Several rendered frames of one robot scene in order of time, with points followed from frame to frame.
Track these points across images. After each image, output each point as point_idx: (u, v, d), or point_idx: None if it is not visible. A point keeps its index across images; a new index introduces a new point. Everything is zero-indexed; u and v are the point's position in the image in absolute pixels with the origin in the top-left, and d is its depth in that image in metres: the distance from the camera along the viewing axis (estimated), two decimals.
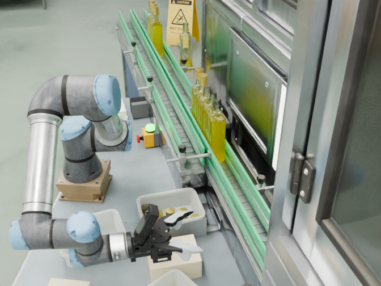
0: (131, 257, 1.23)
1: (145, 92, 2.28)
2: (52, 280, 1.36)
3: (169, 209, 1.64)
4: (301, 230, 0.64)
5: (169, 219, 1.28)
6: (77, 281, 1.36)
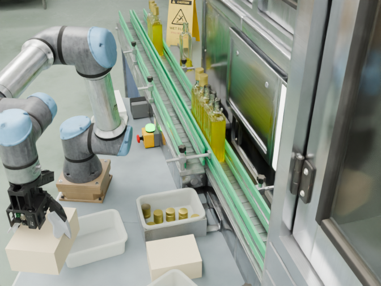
0: (37, 182, 1.01)
1: (145, 92, 2.28)
2: None
3: (169, 209, 1.64)
4: (301, 230, 0.64)
5: None
6: (62, 207, 1.20)
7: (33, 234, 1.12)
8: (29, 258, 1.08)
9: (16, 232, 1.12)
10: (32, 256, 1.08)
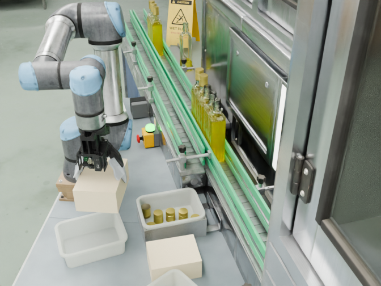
0: (103, 130, 1.18)
1: (145, 92, 2.28)
2: None
3: (169, 209, 1.64)
4: (301, 230, 0.64)
5: None
6: None
7: (94, 179, 1.29)
8: (93, 198, 1.26)
9: (79, 177, 1.29)
10: (96, 197, 1.25)
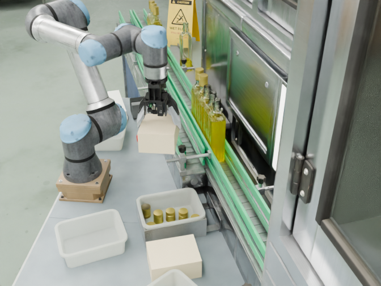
0: (166, 80, 1.41)
1: (145, 92, 2.28)
2: None
3: (169, 209, 1.64)
4: (301, 230, 0.64)
5: (145, 106, 1.51)
6: None
7: (153, 125, 1.52)
8: (154, 141, 1.49)
9: (141, 124, 1.52)
10: (157, 139, 1.48)
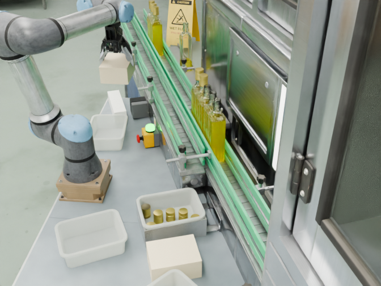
0: (119, 24, 1.86)
1: (145, 92, 2.28)
2: (109, 53, 2.05)
3: (169, 209, 1.64)
4: (301, 230, 0.64)
5: None
6: None
7: (112, 62, 1.96)
8: (112, 73, 1.93)
9: (102, 62, 1.97)
10: (114, 71, 1.93)
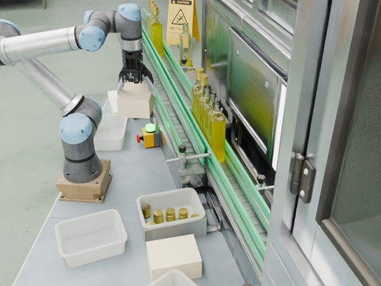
0: (140, 51, 1.62)
1: None
2: (127, 81, 1.81)
3: (169, 209, 1.64)
4: (301, 230, 0.64)
5: None
6: None
7: (131, 93, 1.73)
8: (131, 106, 1.70)
9: (121, 92, 1.73)
10: (134, 104, 1.69)
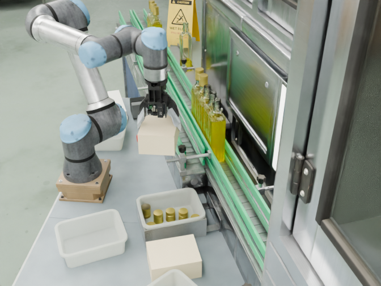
0: (166, 81, 1.41)
1: (145, 92, 2.28)
2: None
3: (169, 209, 1.64)
4: (301, 230, 0.64)
5: (145, 108, 1.52)
6: None
7: (153, 126, 1.52)
8: (154, 142, 1.49)
9: (142, 126, 1.52)
10: (157, 141, 1.48)
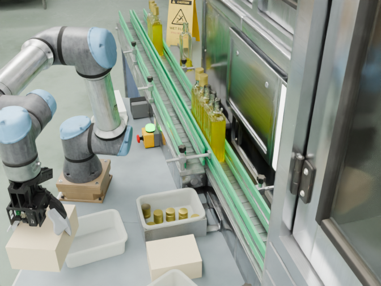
0: (37, 179, 1.00)
1: (145, 92, 2.28)
2: None
3: (169, 209, 1.64)
4: (301, 230, 0.64)
5: None
6: None
7: (33, 231, 1.11)
8: (30, 256, 1.08)
9: (16, 230, 1.12)
10: (33, 254, 1.08)
